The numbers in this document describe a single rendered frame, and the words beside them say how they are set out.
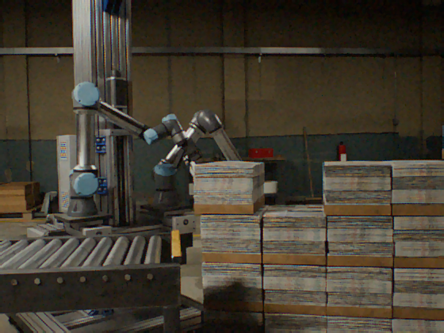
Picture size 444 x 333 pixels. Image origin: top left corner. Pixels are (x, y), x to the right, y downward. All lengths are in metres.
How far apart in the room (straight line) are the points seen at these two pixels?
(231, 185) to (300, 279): 0.53
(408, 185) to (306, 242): 0.51
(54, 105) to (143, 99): 1.64
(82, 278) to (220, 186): 0.93
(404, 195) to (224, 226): 0.81
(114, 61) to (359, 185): 1.47
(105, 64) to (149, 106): 6.12
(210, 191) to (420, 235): 0.95
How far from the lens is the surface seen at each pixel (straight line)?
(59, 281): 1.44
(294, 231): 2.12
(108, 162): 2.53
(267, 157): 8.28
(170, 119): 2.34
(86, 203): 2.36
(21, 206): 8.05
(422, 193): 2.13
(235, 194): 2.12
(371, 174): 2.10
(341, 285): 2.17
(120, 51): 2.69
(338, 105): 9.31
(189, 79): 8.79
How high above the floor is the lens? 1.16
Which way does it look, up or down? 3 degrees down
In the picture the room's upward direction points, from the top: 1 degrees counter-clockwise
